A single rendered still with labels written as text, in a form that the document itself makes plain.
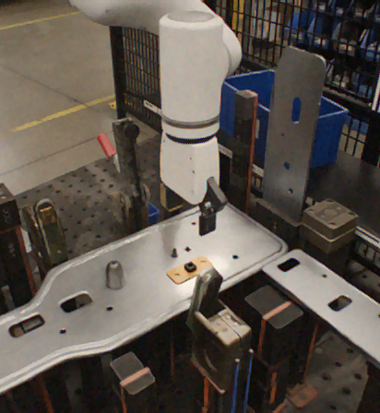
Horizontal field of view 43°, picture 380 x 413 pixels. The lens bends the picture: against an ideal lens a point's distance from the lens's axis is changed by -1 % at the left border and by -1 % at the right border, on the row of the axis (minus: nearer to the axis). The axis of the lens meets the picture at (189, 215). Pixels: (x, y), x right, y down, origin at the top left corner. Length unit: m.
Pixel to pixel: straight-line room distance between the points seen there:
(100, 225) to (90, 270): 0.62
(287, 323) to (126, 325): 0.26
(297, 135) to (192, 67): 0.36
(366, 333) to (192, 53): 0.50
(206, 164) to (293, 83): 0.29
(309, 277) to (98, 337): 0.38
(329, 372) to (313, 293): 0.32
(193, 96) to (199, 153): 0.08
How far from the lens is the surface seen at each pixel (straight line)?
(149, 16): 0.75
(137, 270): 0.89
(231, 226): 0.99
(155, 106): 1.46
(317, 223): 0.94
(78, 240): 1.47
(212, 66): 0.66
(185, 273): 0.87
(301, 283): 0.88
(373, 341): 0.82
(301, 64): 0.90
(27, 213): 0.95
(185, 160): 0.71
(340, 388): 1.13
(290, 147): 0.97
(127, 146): 0.93
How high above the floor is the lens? 1.59
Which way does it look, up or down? 36 degrees down
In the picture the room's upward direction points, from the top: straight up
